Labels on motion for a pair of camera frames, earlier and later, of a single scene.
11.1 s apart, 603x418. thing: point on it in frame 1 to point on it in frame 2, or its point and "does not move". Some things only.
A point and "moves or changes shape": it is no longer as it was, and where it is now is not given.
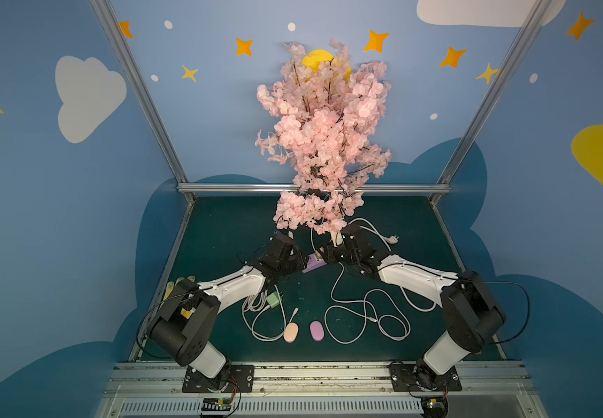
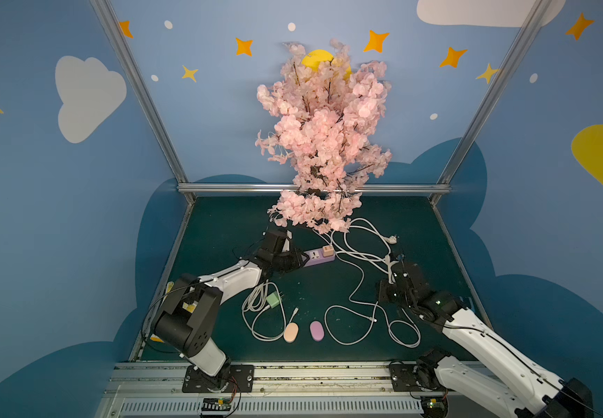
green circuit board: (220, 404) does not move
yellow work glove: (170, 285) does not move
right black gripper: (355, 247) to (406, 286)
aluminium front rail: (499, 389) does not move
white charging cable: (363, 301) to (379, 308)
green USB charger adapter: (274, 300) does not move
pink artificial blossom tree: (328, 107) does not move
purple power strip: (313, 263) moves or changes shape
